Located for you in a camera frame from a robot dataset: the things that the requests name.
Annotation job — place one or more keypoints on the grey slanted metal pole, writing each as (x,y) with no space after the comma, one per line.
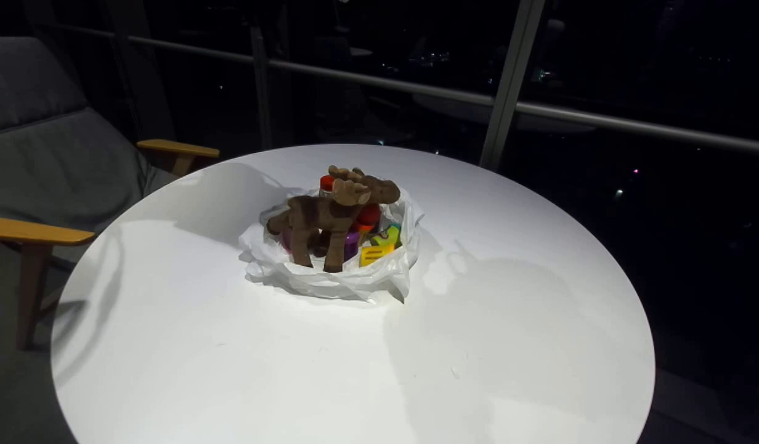
(511,82)

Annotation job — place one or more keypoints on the white plastic bag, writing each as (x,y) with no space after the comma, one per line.
(331,280)

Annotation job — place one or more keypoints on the grey chair wooden armrests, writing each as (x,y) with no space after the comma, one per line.
(49,156)

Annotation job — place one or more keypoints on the purple bottle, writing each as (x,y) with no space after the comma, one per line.
(352,241)

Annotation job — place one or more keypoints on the grey metal railing bar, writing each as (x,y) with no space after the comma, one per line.
(659,125)

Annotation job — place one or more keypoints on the brown moose plush toy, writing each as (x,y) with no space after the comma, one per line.
(321,212)

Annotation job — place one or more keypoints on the dark vertical railing post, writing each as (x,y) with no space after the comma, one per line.
(262,82)

